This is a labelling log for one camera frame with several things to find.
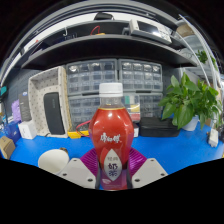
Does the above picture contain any small white adapter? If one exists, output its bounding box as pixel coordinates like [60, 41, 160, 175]
[208, 128, 220, 148]

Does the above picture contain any black box with white label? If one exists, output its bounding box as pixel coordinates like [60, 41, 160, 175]
[132, 122, 140, 138]

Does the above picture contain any green potted plant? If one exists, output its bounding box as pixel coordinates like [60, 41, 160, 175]
[158, 72, 223, 132]

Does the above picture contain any dark grey box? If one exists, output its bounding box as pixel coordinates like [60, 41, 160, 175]
[18, 91, 33, 123]

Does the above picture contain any yellow multimeter with red leads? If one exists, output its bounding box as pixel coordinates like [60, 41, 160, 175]
[67, 119, 93, 140]

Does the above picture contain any black flat case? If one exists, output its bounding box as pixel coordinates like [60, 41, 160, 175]
[138, 116, 181, 138]

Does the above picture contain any drawer cabinet with coloured drawers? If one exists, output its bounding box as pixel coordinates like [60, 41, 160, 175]
[121, 92, 164, 123]

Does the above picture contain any red drink bottle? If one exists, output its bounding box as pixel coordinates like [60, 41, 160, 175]
[88, 82, 135, 192]

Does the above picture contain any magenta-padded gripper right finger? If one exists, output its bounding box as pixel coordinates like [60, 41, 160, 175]
[127, 148, 169, 190]

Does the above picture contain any black zip pouch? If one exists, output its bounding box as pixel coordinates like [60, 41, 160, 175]
[43, 92, 66, 136]

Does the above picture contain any white cup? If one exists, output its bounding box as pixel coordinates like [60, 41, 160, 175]
[37, 148, 70, 175]

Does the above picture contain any beige perforated tray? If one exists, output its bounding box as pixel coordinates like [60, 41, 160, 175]
[27, 65, 73, 139]

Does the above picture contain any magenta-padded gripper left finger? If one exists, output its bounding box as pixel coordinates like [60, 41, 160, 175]
[58, 148, 101, 190]

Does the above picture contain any grey small-parts drawer cabinet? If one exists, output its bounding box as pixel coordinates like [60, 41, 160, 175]
[68, 95, 101, 133]
[118, 59, 164, 94]
[65, 59, 119, 98]

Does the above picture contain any black shelf unit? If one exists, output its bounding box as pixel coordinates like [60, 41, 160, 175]
[19, 11, 201, 72]

